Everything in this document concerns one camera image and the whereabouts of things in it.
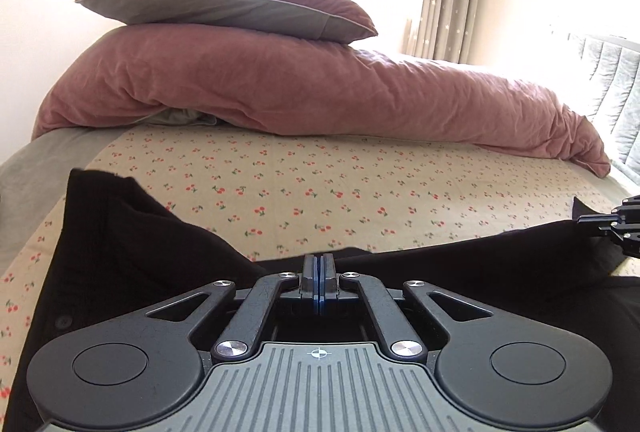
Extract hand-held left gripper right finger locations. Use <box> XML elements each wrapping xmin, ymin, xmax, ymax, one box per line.
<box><xmin>320</xmin><ymin>253</ymin><xmax>497</xmax><ymax>365</ymax></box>

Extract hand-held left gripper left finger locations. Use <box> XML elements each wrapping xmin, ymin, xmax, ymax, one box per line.
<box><xmin>144</xmin><ymin>253</ymin><xmax>321</xmax><ymax>365</ymax></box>

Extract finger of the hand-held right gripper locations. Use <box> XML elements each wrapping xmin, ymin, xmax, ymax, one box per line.
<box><xmin>573</xmin><ymin>193</ymin><xmax>640</xmax><ymax>259</ymax></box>

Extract black pants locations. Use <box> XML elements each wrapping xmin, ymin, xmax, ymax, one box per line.
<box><xmin>10</xmin><ymin>168</ymin><xmax>640</xmax><ymax>432</ymax></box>

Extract grey quilted headboard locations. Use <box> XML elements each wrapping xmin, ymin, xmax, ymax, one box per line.
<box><xmin>565</xmin><ymin>31</ymin><xmax>640</xmax><ymax>173</ymax></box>

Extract pink duvet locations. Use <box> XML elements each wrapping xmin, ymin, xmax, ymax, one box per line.
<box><xmin>31</xmin><ymin>23</ymin><xmax>612</xmax><ymax>178</ymax></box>

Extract pink and grey pillow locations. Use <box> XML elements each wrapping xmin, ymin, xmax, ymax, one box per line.
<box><xmin>75</xmin><ymin>0</ymin><xmax>379</xmax><ymax>44</ymax></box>

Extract grey under sheet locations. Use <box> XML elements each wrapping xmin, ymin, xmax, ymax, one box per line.
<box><xmin>0</xmin><ymin>128</ymin><xmax>118</xmax><ymax>263</ymax></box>

